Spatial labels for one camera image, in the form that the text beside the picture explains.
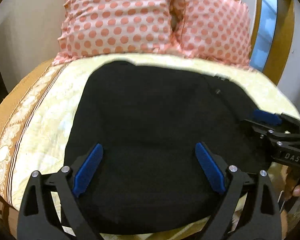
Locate pink polka-dot pillow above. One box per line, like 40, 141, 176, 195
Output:
53, 0, 178, 65
171, 0, 251, 67

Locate person's right hand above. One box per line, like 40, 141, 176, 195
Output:
283, 167, 300, 201

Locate yellow patterned bedsheet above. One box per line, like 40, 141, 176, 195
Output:
0, 54, 300, 236

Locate black pants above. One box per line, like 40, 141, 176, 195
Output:
64, 61, 270, 235

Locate left pink polka-dot pillow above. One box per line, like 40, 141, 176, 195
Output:
53, 0, 178, 65

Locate right pink polka-dot pillow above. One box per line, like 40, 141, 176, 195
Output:
171, 0, 251, 67

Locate wooden framed window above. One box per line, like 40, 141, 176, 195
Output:
242, 0, 295, 85

